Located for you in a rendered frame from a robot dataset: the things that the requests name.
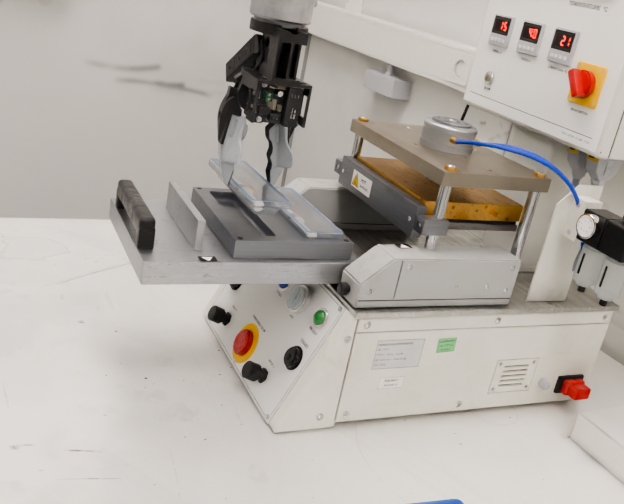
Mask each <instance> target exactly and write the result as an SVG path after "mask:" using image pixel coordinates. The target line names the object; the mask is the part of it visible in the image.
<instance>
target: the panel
mask: <svg viewBox="0 0 624 504"><path fill-rule="evenodd" d="M298 285H305V286H307V287H309V288H310V290H311V301H310V303H309V305H308V307H307V308H306V309H305V310H304V311H303V312H302V313H300V314H295V313H293V312H291V311H290V310H289V308H288V306H287V297H288V295H289V293H290V291H291V290H292V289H293V288H294V287H295V286H298ZM214 305H216V306H219V307H221V308H223V309H225V312H226V313H227V312H229V313H230V314H231V316H232V317H231V320H230V323H228V324H227V325H226V326H225V325H223V324H222V322H221V323H219V324H217V323H215V322H213V321H210V320H209V319H208V312H209V310H210V308H211V307H212V306H214ZM211 307H210V308H209V310H208V312H207V313H206V315H205V318H206V320H207V322H208V323H209V325H210V327H211V328H212V330H213V332H214V334H215V335H216V337H217V339H218V340H219V342H220V344H221V346H222V347H223V349H224V351H225V352H226V354H227V356H228V358H229V359H230V361H231V363H232V364H233V366H234V368H235V370H236V371H237V373H238V375H239V376H240V378H241V380H242V381H243V383H244V385H245V387H246V388H247V390H248V392H249V393H250V395H251V397H252V399H253V400H254V402H255V404H256V405H257V407H258V409H259V411H260V412H261V414H262V416H263V417H264V419H265V421H266V422H267V424H269V422H270V421H271V419H272V418H273V416H274V415H275V413H276V412H277V410H278V409H279V407H280V406H281V405H282V403H283V402H284V400H285V399H286V397H287V396H288V394H289V393H290V391H291V390H292V388H293V387H294V385H295V384H296V383H297V381H298V380H299V378H300V377H301V375H302V374H303V372H304V371H305V369H306V368H307V366H308V365H309V363H310V362H311V360H312V359H313V358H314V356H315V355H316V353H317V352H318V350H319V349H320V347H321V346H322V344H323V343H324V341H325V340H326V338H327V337H328V335H329V334H330V333H331V331H332V330H333V328H334V327H335V325H336V324H337V322H338V321H339V319H340V318H341V316H342V315H343V313H344V312H345V311H346V308H345V307H344V306H343V304H342V303H341V302H340V301H339V300H338V299H337V298H336V297H335V296H334V295H333V294H332V293H331V292H330V291H329V290H328V288H327V287H326V286H325V285H324V284H288V285H287V286H286V287H285V288H283V289H282V288H280V287H279V285H278V284H239V285H238V286H237V287H235V288H232V287H231V286H230V285H229V284H225V285H224V287H223V288H222V290H221V292H220V293H219V295H218V296H217V298H216V299H215V301H214V302H213V304H212V305H211ZM318 310H324V312H325V318H324V320H323V322H322V323H321V324H320V325H315V324H314V322H313V316H314V314H315V312H316V311H318ZM243 329H248V330H251V331H252V332H253V335H254V339H253V344H252V346H251V348H250V350H249V351H248V352H247V353H246V354H245V355H243V356H239V355H237V354H235V352H234V349H233V344H234V340H235V338H236V336H237V334H238V333H239V332H240V331H242V330H243ZM290 347H296V348H298V349H299V351H300V357H299V360H298V362H297V364H296V365H295V366H293V367H291V368H290V367H287V366H285V364H284V355H285V352H286V351H287V350H288V349H289V348H290ZM247 361H253V362H255V363H257V364H260V365H261V368H263V367H264V368H266V369H267V371H268V375H267V379H266V380H265V381H264V382H262V383H259V382H258V380H256V381H254V382H253V381H250V380H248V379H245V378H243V377H242V373H241V371H242V367H243V365H244V364H245V363H246V362H247Z"/></svg>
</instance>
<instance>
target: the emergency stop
mask: <svg viewBox="0 0 624 504"><path fill-rule="evenodd" d="M253 339H254V335H253V332H252V331H251V330H248V329H243V330H242V331H240V332H239V333H238V334H237V336H236V338H235V340H234V344H233V349H234V352H235V354H237V355H239V356H243V355H245V354H246V353H247V352H248V351H249V350H250V348H251V346H252V344H253Z"/></svg>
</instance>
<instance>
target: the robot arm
mask: <svg viewBox="0 0 624 504"><path fill-rule="evenodd" d="M317 4H318V2H317V0H251V4H250V13H251V14H252V15H254V17H251V19H250V26H249V28H250V29H251V30H254V31H257V32H261V33H263V35H260V34H255V35H254V36H253V37H252V38H251V39H250V40H249V41H248V42H247V43H246V44H245V45H244V46H243V47H242V48H241V49H240V50H239V51H238V52H237V53H236V54H235V55H234V56H233V57H232V58H231V59H230V60H229V61H228V62H227V63H226V82H233V83H235V85H234V87H232V86H230V85H229V86H228V90H227V93H226V95H225V97H224V98H223V100H222V102H221V104H220V107H219V110H218V117H217V128H218V152H219V164H220V170H221V174H222V178H223V181H224V183H225V184H226V185H229V183H230V180H231V177H232V174H233V172H234V170H233V169H234V164H238V163H239V161H240V159H241V156H242V152H243V147H242V140H243V139H244V138H245V136H246V134H247V131H248V126H247V124H246V119H247V120H249V121H250V122H251V123H254V122H255V123H262V122H265V123H268V124H267V125H266V126H265V136H266V138H267V140H268V144H269V147H268V150H267V153H266V156H267V159H268V163H267V167H266V169H265V172H266V178H267V181H268V182H270V183H271V184H272V185H273V186H274V184H275V183H276V181H277V180H278V178H279V176H280V174H281V172H282V170H283V168H291V167H292V166H293V162H294V159H293V153H292V151H291V149H290V147H289V139H290V137H291V135H292V133H293V131H294V129H295V128H296V127H297V126H298V125H299V126H301V127H302V128H305V124H306V119H307V114H308V108H309V103H310V98H311V92H312V87H313V86H311V85H310V84H308V83H306V82H304V81H302V80H300V79H299V78H297V77H296V75H297V70H298V64H299V59H300V53H301V48H302V45H304V46H307V42H308V37H309V34H308V30H309V28H307V27H305V26H307V25H309V24H311V20H312V15H313V9H314V8H315V7H317ZM304 95H305V96H306V97H307V100H306V105H305V111H304V116H303V117H302V116H301V109H302V104H303V99H304ZM241 108H243V109H244V114H245V115H246V117H244V116H241V115H242V109H241Z"/></svg>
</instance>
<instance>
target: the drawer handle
mask: <svg viewBox="0 0 624 504"><path fill-rule="evenodd" d="M115 206H116V208H118V209H125V210H126V212H127V214H128V215H129V217H130V219H131V221H132V223H133V225H134V227H135V229H136V230H137V237H136V247H137V249H153V248H154V240H155V232H156V229H155V224H156V220H155V218H154V216H153V215H152V213H151V211H150V210H149V208H148V207H147V205H146V203H145V202H144V200H143V198H142V197H141V195H140V193H139V192H138V190H137V188H136V187H135V185H134V184H133V182H132V181H131V180H124V179H122V180H120V181H119V182H118V188H117V193H116V203H115Z"/></svg>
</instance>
